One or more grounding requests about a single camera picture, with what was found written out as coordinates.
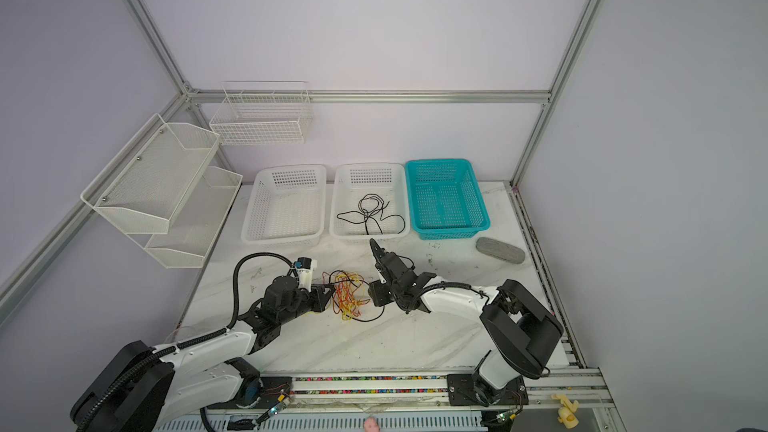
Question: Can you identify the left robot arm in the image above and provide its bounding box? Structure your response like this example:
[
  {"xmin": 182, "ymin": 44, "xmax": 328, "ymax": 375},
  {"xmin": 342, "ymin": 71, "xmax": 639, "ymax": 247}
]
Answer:
[{"xmin": 70, "ymin": 253, "xmax": 335, "ymax": 431}]

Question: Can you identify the middle white plastic basket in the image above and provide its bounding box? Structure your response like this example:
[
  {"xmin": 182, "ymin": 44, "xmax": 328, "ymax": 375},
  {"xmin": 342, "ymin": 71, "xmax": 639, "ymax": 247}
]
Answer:
[{"xmin": 329, "ymin": 163, "xmax": 411, "ymax": 242}]

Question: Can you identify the aluminium front rail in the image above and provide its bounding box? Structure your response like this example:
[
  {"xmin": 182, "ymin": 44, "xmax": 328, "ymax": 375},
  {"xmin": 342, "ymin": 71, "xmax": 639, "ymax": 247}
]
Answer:
[{"xmin": 119, "ymin": 367, "xmax": 613, "ymax": 416}]

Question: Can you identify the teal plastic basket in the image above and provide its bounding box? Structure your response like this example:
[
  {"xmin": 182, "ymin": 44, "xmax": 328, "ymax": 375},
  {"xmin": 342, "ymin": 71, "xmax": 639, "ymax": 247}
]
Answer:
[{"xmin": 405, "ymin": 159, "xmax": 491, "ymax": 241}]

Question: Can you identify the yellow cable bundle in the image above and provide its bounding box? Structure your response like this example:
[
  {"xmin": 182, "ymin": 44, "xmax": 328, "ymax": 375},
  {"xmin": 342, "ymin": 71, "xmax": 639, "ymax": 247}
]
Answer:
[{"xmin": 326, "ymin": 272, "xmax": 370, "ymax": 320}]

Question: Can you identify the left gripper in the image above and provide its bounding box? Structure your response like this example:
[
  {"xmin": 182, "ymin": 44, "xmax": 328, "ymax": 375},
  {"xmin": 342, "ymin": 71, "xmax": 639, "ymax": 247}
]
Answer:
[{"xmin": 279, "ymin": 283, "xmax": 335, "ymax": 326}]

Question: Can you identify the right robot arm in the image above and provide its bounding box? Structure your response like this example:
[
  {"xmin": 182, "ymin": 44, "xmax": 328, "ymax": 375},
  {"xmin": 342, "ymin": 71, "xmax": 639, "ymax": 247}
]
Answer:
[{"xmin": 369, "ymin": 239, "xmax": 564, "ymax": 407}]

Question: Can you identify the white plastic basket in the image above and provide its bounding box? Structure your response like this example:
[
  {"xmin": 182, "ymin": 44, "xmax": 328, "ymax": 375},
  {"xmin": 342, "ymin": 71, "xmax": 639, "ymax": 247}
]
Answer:
[
  {"xmin": 241, "ymin": 164, "xmax": 327, "ymax": 246},
  {"xmin": 329, "ymin": 163, "xmax": 411, "ymax": 242}
]

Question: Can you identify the yellow toy figure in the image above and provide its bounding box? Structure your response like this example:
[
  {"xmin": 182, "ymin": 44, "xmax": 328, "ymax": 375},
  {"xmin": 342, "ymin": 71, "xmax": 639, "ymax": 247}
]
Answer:
[{"xmin": 551, "ymin": 394, "xmax": 580, "ymax": 430}]

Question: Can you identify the pink object at front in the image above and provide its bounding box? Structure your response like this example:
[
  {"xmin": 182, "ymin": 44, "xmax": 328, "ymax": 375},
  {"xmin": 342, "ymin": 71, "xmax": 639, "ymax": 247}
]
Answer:
[{"xmin": 363, "ymin": 417, "xmax": 380, "ymax": 432}]

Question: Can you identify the white wire wall basket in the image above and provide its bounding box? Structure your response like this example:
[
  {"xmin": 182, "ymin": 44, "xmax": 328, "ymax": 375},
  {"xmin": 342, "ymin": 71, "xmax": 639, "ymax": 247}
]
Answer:
[{"xmin": 209, "ymin": 81, "xmax": 313, "ymax": 146}]

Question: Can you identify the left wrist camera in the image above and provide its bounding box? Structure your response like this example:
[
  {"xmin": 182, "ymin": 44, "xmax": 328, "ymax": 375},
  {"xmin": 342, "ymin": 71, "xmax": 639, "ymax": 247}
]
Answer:
[{"xmin": 294, "ymin": 257, "xmax": 316, "ymax": 291}]

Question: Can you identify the red cable bundle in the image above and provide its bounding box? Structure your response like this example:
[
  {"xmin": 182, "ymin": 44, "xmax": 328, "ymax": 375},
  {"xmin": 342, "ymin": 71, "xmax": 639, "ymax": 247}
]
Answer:
[{"xmin": 323, "ymin": 271, "xmax": 372, "ymax": 320}]

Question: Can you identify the left white plastic basket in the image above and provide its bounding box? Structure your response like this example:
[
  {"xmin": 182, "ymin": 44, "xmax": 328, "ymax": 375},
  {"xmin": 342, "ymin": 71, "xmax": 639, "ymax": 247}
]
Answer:
[{"xmin": 241, "ymin": 164, "xmax": 327, "ymax": 246}]

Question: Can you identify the white mesh two-tier shelf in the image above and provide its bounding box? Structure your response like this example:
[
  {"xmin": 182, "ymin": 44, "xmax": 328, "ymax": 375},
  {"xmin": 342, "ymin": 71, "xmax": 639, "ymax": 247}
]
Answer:
[{"xmin": 80, "ymin": 114, "xmax": 242, "ymax": 269}]

